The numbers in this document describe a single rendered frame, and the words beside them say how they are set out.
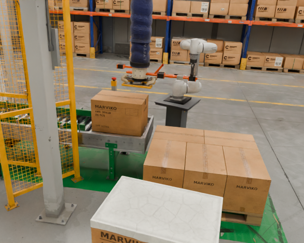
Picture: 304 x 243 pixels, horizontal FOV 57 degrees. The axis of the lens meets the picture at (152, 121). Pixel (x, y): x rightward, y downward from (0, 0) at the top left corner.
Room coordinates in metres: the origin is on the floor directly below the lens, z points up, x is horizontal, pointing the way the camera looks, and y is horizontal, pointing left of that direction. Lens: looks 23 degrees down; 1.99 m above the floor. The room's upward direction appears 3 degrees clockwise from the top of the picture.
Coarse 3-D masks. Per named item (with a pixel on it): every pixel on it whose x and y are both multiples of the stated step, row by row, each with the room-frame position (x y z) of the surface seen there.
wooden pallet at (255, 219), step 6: (222, 210) 2.25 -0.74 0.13; (228, 210) 2.24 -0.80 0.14; (222, 216) 2.29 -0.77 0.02; (228, 216) 2.29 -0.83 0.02; (234, 216) 2.30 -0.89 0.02; (240, 216) 2.30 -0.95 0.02; (246, 216) 2.24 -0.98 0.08; (252, 216) 2.21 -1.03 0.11; (258, 216) 2.20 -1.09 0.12; (234, 222) 2.23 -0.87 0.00; (240, 222) 2.22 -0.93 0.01; (246, 222) 2.22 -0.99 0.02; (252, 222) 2.21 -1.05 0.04; (258, 222) 2.20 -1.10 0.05
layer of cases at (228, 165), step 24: (168, 144) 2.81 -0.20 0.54; (192, 144) 2.84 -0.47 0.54; (216, 144) 2.87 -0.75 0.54; (240, 144) 2.90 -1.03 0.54; (144, 168) 2.35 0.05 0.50; (168, 168) 2.32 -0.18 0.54; (192, 168) 2.33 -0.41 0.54; (216, 168) 2.36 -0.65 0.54; (240, 168) 2.38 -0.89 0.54; (264, 168) 2.40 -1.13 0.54; (216, 192) 2.26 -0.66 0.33; (240, 192) 2.23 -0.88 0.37; (264, 192) 2.21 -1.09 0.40
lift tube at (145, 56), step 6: (132, 42) 3.13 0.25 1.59; (132, 48) 3.11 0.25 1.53; (138, 48) 3.08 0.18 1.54; (144, 48) 3.09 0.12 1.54; (132, 54) 3.12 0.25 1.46; (138, 54) 3.08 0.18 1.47; (144, 54) 3.10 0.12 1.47; (132, 60) 3.11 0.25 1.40; (138, 60) 3.08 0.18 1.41; (144, 60) 3.09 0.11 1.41; (132, 66) 3.11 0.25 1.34
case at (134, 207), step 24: (120, 192) 1.28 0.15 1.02; (144, 192) 1.29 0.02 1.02; (168, 192) 1.30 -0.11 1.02; (192, 192) 1.31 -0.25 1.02; (96, 216) 1.08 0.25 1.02; (120, 216) 1.09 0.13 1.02; (144, 216) 1.10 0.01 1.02; (168, 216) 1.11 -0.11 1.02; (192, 216) 1.12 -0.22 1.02; (216, 216) 1.13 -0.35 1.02; (96, 240) 1.05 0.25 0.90; (120, 240) 1.02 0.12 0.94; (144, 240) 0.99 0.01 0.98; (168, 240) 0.96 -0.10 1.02; (192, 240) 0.96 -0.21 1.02; (216, 240) 0.97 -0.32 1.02
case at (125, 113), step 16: (96, 96) 3.15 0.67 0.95; (112, 96) 3.18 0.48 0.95; (128, 96) 3.21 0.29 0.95; (144, 96) 3.25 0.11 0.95; (96, 112) 3.04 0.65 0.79; (112, 112) 3.01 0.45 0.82; (128, 112) 2.98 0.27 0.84; (144, 112) 3.12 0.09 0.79; (96, 128) 3.04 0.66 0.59; (112, 128) 3.01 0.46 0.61; (128, 128) 2.98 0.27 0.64; (144, 128) 3.16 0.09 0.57
